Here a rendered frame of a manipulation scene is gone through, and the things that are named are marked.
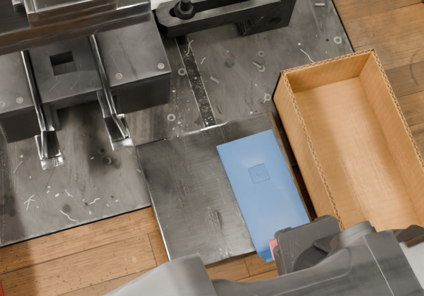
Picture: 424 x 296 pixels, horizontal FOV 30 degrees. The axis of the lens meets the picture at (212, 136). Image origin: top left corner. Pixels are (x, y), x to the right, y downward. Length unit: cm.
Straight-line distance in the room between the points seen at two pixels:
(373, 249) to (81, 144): 45
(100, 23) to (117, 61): 14
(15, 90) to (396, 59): 48
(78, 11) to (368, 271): 34
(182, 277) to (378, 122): 58
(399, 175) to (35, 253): 44
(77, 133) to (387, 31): 42
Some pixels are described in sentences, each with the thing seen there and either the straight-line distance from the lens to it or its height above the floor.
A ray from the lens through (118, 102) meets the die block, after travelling 93.
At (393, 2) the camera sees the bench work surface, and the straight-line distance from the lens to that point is 110.
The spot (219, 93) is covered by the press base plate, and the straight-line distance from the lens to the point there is 99.
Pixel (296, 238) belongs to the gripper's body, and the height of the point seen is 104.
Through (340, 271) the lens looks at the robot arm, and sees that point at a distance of 58.
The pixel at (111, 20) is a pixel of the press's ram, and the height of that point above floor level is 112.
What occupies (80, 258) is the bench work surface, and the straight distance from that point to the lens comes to 91.
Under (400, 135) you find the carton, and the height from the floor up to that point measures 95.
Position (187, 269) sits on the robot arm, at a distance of 47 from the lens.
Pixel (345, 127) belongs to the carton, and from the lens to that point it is 99.
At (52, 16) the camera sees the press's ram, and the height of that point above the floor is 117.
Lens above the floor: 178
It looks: 67 degrees down
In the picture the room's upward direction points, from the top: 11 degrees clockwise
